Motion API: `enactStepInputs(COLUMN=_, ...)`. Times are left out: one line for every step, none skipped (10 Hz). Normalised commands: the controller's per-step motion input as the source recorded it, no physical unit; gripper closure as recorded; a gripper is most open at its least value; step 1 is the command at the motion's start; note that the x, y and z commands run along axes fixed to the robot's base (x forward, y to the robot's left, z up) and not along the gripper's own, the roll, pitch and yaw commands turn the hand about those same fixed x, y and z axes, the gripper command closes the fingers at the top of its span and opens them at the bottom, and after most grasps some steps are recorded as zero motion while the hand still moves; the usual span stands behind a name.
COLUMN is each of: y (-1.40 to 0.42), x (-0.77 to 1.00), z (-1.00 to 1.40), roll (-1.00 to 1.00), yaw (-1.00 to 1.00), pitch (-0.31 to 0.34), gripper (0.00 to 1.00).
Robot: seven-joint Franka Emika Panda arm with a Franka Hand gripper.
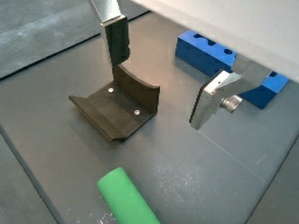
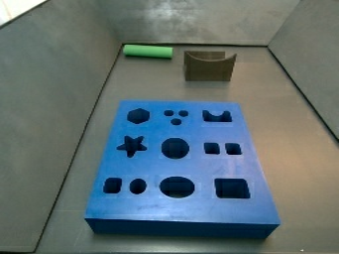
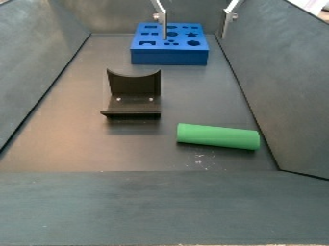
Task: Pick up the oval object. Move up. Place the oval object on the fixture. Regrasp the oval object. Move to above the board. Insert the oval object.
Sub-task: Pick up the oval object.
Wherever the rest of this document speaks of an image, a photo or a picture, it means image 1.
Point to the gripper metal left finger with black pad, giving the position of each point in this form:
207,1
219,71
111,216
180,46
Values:
113,29

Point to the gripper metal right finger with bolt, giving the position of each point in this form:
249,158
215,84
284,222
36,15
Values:
219,93

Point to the green oval cylinder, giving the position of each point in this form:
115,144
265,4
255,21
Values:
124,199

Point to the black curved fixture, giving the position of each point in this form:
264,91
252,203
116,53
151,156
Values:
121,106

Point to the blue foam shape block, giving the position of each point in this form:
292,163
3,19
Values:
209,57

